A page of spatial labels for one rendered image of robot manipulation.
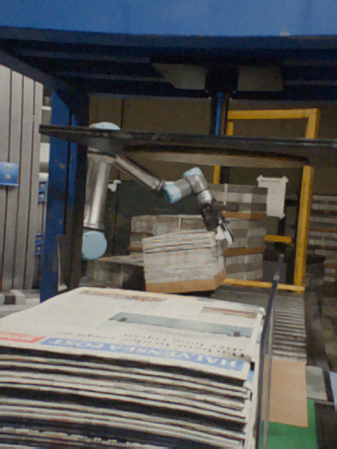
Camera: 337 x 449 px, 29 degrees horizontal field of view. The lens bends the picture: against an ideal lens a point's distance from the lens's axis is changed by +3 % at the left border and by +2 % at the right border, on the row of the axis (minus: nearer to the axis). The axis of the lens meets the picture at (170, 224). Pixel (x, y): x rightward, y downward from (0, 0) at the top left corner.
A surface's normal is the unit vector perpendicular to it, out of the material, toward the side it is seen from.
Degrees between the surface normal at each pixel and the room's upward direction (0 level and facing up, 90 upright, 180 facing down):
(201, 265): 90
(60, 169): 90
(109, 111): 90
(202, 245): 90
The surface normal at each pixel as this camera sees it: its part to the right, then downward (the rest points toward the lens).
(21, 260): 0.42, 0.07
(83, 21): -0.20, 0.04
